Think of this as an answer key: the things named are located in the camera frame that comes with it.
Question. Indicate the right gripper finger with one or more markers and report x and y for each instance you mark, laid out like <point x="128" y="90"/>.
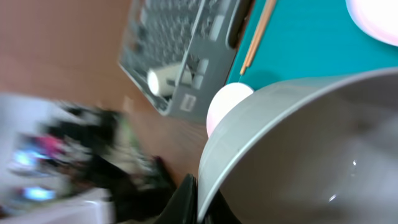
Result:
<point x="182" y="207"/>

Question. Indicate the white cup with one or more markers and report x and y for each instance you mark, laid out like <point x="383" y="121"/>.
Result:
<point x="161" y="81"/>

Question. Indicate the grey bowl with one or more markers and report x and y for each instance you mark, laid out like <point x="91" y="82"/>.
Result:
<point x="310" y="150"/>

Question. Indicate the small white pink bowl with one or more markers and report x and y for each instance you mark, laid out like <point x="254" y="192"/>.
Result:
<point x="223" y="102"/>

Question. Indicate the grey dish rack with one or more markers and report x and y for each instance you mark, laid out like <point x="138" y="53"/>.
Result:
<point x="202" y="35"/>

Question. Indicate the right wooden chopstick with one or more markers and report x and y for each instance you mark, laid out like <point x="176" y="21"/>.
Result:
<point x="264" y="28"/>

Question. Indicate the wooden chopstick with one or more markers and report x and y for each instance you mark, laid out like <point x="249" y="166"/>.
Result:
<point x="258" y="37"/>
<point x="264" y="28"/>

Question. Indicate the teal serving tray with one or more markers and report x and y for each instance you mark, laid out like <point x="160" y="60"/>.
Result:
<point x="308" y="38"/>

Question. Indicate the left wooden chopstick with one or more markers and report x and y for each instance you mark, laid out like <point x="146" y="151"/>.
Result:
<point x="258" y="37"/>

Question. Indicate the large white plate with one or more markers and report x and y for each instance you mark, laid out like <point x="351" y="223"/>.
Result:
<point x="376" y="18"/>

